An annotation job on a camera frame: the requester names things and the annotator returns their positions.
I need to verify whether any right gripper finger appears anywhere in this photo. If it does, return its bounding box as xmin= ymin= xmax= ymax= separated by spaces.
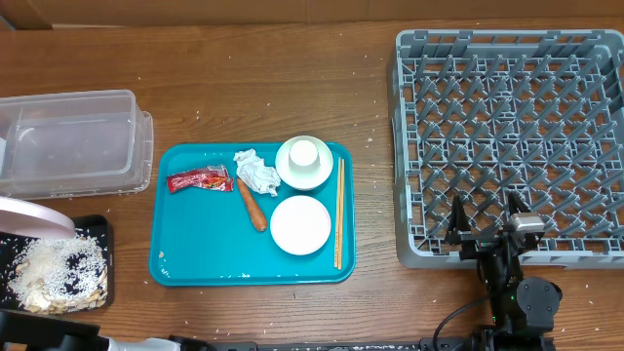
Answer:
xmin=448 ymin=195 xmax=469 ymax=233
xmin=507 ymin=192 xmax=530 ymax=215

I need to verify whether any white upside-down bowl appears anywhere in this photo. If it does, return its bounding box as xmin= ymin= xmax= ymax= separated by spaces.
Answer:
xmin=275 ymin=136 xmax=333 ymax=191

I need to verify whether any white upside-down cup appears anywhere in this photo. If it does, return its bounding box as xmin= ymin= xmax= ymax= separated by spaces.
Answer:
xmin=289 ymin=139 xmax=319 ymax=168

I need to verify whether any orange carrot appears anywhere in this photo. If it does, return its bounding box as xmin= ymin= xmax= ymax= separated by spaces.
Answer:
xmin=237 ymin=177 xmax=268 ymax=232

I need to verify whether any white paper napkin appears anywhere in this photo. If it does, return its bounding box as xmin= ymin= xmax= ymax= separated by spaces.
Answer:
xmin=233 ymin=148 xmax=281 ymax=197

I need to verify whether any red snack wrapper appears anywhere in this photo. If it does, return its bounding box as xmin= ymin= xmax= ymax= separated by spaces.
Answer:
xmin=167 ymin=165 xmax=234 ymax=193

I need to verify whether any white rice pile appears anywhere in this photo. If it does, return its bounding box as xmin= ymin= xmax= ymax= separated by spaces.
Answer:
xmin=8 ymin=236 xmax=109 ymax=315

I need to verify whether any large pink round plate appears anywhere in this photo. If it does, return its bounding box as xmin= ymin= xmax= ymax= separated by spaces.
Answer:
xmin=1 ymin=197 xmax=76 ymax=239

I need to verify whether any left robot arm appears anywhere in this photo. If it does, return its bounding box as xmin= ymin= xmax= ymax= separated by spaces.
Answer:
xmin=1 ymin=310 xmax=215 ymax=351

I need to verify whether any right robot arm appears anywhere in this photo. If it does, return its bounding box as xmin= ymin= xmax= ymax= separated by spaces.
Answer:
xmin=432 ymin=193 xmax=563 ymax=350

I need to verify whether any black rectangular waste tray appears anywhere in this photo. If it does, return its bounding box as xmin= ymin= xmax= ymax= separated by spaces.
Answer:
xmin=1 ymin=214 xmax=114 ymax=312

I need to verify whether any clear plastic waste bin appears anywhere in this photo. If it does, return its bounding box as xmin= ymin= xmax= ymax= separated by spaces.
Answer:
xmin=1 ymin=90 xmax=154 ymax=200

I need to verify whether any grey plastic dish rack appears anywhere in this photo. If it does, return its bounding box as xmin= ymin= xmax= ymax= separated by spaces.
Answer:
xmin=387 ymin=29 xmax=623 ymax=269

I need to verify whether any right wooden chopstick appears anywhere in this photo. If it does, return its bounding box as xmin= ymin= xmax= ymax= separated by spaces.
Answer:
xmin=335 ymin=158 xmax=345 ymax=270

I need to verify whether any wooden chopstick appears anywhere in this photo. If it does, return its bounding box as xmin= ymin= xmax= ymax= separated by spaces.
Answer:
xmin=333 ymin=157 xmax=342 ymax=270
xmin=335 ymin=158 xmax=345 ymax=270

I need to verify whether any left wooden chopstick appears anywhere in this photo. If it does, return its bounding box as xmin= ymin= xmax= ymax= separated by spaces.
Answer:
xmin=333 ymin=157 xmax=342 ymax=270

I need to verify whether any small white round plate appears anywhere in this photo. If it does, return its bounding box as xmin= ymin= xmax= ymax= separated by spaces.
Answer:
xmin=269 ymin=195 xmax=332 ymax=255

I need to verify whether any teal plastic serving tray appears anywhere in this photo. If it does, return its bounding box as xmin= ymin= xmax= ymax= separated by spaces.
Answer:
xmin=149 ymin=142 xmax=357 ymax=287

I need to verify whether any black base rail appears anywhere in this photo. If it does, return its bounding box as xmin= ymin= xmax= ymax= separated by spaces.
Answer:
xmin=208 ymin=337 xmax=557 ymax=351

